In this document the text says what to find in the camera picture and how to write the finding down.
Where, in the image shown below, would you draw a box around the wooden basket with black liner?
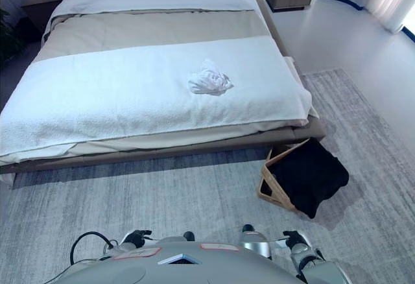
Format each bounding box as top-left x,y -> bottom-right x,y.
257,137 -> 350,219

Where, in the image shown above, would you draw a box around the white fleece blanket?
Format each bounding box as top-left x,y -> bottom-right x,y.
0,34 -> 314,164

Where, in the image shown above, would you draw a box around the cream bed sheet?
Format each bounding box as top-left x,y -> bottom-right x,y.
0,56 -> 320,165

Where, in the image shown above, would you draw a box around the low brown side table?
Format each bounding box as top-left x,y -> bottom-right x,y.
21,0 -> 78,32

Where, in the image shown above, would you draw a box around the silver robot torso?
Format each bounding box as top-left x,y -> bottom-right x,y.
48,235 -> 307,284

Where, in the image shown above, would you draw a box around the silver right robot leg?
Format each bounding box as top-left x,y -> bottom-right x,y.
238,224 -> 273,261

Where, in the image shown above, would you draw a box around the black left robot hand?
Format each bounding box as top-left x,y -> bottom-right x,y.
121,230 -> 160,248

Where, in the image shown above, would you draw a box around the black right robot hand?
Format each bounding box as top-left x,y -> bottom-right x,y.
271,230 -> 313,251

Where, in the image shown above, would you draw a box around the beige upholstered bed frame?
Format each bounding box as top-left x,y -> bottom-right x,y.
0,0 -> 327,186

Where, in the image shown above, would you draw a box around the beige duvet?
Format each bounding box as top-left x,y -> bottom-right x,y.
34,8 -> 272,62

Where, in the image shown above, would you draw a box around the blue curved floor rail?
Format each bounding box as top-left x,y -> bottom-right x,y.
317,0 -> 415,43

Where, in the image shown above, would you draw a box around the grey patterned rug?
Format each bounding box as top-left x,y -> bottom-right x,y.
0,68 -> 415,284

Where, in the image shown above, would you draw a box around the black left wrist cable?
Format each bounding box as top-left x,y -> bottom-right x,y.
70,231 -> 120,267

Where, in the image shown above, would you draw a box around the white clothes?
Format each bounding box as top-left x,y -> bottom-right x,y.
187,58 -> 235,97

